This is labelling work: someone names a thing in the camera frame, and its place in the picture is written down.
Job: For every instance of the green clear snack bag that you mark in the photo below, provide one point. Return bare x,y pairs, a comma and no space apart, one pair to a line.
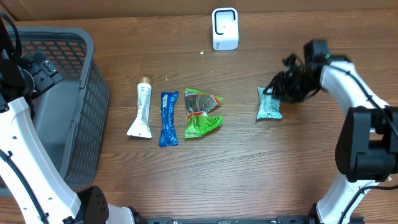
198,105

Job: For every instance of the grey plastic mesh basket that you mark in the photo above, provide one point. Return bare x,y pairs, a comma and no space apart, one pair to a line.
71,116

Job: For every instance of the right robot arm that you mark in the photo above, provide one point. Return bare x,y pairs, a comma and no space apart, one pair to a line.
366,151

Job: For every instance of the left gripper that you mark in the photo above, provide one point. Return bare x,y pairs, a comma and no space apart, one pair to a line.
43,70

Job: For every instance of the teal white snack packet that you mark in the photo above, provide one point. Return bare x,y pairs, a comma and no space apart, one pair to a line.
269,107

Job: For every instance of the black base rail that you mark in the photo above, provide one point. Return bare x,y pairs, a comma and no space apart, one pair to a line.
224,220

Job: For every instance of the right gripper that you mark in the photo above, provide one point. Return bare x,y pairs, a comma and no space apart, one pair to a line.
280,88

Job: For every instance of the white tube with gold cap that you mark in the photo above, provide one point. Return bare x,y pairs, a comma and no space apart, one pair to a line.
140,127

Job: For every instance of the blue snack packet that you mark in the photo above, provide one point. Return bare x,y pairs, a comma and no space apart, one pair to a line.
168,135

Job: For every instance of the white barcode scanner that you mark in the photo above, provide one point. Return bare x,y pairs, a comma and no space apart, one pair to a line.
225,29

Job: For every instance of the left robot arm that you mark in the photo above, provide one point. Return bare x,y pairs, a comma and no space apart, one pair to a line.
26,168

